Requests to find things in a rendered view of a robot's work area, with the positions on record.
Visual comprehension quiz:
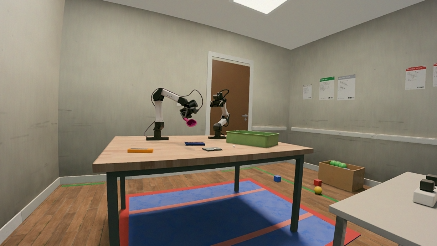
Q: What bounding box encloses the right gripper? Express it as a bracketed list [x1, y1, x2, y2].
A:
[180, 107, 192, 119]

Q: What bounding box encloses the magenta plastic scoop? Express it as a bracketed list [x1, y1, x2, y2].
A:
[184, 118, 197, 127]

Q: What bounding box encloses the green rectangular tray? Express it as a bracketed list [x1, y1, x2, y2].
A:
[226, 130, 279, 148]

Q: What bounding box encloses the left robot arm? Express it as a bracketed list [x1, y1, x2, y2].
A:
[208, 92, 230, 138]

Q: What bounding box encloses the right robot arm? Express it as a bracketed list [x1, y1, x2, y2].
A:
[146, 88, 198, 139]

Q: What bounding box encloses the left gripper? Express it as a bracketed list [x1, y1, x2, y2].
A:
[210, 98, 224, 108]

